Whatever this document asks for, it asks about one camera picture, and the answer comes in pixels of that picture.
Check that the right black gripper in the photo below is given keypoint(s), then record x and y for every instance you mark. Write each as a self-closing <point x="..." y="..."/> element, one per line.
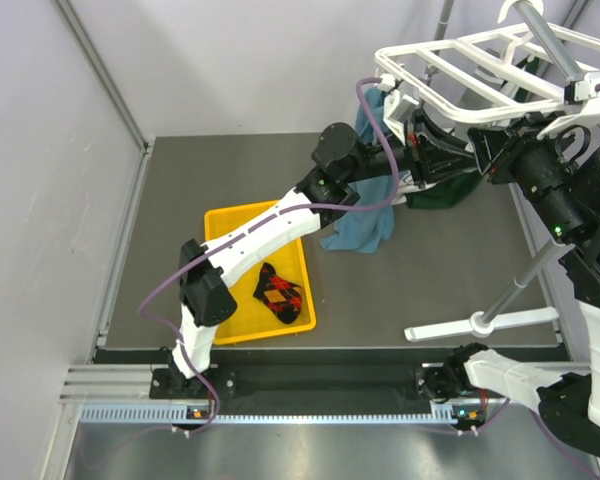
<point x="495" y="148"/>

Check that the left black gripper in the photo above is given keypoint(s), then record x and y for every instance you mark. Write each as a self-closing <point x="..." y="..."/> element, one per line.
<point x="432" y="153"/>

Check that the green and white sock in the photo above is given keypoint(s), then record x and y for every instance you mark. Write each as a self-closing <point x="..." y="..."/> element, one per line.
<point x="450" y="193"/>

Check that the white clip hanger frame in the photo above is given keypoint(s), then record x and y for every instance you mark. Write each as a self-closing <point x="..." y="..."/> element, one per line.
<point x="457" y="59"/>

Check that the blue cloth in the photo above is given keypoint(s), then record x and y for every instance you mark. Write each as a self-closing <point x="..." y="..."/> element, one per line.
<point x="363" y="232"/>

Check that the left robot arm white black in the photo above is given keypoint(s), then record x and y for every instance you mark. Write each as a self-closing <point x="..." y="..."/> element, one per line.
<point x="349" y="175"/>

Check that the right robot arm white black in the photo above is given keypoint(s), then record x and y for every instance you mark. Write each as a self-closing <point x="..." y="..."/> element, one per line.
<point x="566" y="196"/>

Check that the yellow plastic bin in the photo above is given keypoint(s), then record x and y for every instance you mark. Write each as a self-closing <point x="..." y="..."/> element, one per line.
<point x="253" y="320"/>

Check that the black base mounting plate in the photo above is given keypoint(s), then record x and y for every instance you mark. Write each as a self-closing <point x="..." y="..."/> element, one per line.
<point x="400" y="382"/>

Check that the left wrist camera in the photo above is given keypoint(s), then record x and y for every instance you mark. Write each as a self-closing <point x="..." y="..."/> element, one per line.
<point x="401" y="99"/>

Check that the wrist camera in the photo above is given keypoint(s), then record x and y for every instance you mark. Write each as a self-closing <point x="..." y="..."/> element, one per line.
<point x="401" y="99"/>
<point x="582" y="100"/>

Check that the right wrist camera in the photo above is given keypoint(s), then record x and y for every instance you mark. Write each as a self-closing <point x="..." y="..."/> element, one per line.
<point x="582" y="100"/>

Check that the aluminium cable duct rail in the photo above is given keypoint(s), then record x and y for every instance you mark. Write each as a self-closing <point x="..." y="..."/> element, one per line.
<point x="121" y="394"/>

